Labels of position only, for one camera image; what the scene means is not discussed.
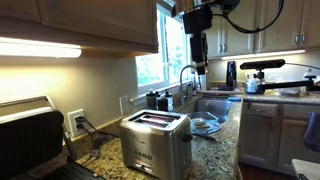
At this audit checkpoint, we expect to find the black stereo camera on mount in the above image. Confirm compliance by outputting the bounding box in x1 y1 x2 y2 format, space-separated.
239 59 318 96

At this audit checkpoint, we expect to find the chrome kitchen faucet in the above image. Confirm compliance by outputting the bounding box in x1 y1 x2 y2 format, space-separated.
179 65 197 105

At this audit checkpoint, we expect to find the kitchen window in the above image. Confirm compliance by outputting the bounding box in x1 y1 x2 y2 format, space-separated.
135 4 190 93

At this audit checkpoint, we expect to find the blue dish towel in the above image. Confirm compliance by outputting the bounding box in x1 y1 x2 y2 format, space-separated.
303 112 320 152

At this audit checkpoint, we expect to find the white wall switch plate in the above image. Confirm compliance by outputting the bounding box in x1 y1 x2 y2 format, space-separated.
119 96 130 115

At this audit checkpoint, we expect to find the black power cable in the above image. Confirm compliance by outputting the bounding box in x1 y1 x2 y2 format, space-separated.
75 115 121 158

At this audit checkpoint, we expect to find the black pepper grinder bottle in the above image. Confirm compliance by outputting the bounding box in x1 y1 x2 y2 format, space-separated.
146 90 157 110

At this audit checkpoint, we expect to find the white wall power outlet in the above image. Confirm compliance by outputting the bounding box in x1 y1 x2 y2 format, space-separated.
68 109 85 138

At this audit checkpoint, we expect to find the black soda maker appliance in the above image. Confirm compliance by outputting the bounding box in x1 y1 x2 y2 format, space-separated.
226 61 237 90

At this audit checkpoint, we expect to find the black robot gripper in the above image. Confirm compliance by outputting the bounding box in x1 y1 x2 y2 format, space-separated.
183 6 212 75

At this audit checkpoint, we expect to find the black panini grill press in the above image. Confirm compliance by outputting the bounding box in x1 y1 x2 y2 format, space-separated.
0 96 105 180

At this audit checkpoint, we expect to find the stainless steel two-slot toaster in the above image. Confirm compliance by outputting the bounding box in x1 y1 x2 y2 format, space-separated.
120 109 193 180

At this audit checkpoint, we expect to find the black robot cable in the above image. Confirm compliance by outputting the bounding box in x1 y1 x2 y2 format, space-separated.
213 0 285 35

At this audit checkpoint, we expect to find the under-cabinet light strip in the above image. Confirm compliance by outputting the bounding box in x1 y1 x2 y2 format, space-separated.
0 37 82 58

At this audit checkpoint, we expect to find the dark soap dispenser bottle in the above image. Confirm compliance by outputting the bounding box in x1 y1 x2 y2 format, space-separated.
158 91 173 112

